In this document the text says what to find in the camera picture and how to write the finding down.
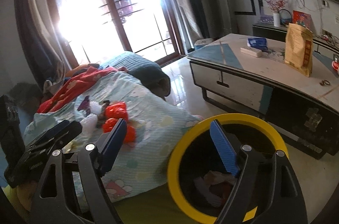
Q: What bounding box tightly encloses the white foam fruit net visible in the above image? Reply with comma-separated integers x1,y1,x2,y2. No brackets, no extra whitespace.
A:
80,101,101,137

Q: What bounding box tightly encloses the purple snack wrapper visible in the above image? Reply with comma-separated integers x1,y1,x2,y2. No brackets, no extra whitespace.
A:
77,95,91,116

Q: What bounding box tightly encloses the red plastic bag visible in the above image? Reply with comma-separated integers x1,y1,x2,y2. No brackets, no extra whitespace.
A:
102,102,136,144

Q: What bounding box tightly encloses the dark chocolate bar wrapper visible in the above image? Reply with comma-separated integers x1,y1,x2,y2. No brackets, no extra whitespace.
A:
97,100,110,128

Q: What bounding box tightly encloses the yellow rim trash bin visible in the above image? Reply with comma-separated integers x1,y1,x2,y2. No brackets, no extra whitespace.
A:
167,113,290,224

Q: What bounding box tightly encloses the person's left hand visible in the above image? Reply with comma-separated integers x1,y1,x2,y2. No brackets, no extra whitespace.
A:
16,181,38,211

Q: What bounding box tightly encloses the Hello Kitty bed sheet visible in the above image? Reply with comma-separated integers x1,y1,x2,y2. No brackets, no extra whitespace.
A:
23,72,200,202

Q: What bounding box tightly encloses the red floral blanket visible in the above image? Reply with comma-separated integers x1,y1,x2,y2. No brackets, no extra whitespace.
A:
37,66,128,113

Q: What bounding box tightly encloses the teal quilted cushion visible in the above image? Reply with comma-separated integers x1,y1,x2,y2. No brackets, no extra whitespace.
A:
101,51,171,99

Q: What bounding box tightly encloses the white coffee table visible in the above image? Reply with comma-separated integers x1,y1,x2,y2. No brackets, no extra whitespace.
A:
188,34,338,159

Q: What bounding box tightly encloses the dark left curtain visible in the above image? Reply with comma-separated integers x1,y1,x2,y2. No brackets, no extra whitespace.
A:
14,0,66,94

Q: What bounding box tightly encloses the white flat box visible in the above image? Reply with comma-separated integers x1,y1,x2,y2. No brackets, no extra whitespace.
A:
240,47,262,58

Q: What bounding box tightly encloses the brown paper bag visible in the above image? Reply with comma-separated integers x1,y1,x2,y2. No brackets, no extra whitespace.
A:
284,23,313,77

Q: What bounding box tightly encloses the red white can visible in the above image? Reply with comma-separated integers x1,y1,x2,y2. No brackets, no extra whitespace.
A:
332,54,339,74

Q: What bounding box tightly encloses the blue tissue pack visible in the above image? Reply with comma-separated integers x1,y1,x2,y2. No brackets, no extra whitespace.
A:
247,38,268,51

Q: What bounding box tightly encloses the black tv cabinet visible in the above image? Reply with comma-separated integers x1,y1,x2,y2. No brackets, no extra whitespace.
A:
251,21,339,61

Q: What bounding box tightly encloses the blue white small bin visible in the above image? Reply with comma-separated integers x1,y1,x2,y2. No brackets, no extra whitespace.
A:
194,38,214,50

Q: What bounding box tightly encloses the brown framed glass door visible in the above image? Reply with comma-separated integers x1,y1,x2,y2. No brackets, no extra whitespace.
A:
47,0,184,67

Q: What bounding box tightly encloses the red gift box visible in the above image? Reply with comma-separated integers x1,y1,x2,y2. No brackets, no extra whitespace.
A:
292,10,312,30

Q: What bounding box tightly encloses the white vase with red flowers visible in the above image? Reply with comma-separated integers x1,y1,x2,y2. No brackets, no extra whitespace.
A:
267,0,287,27

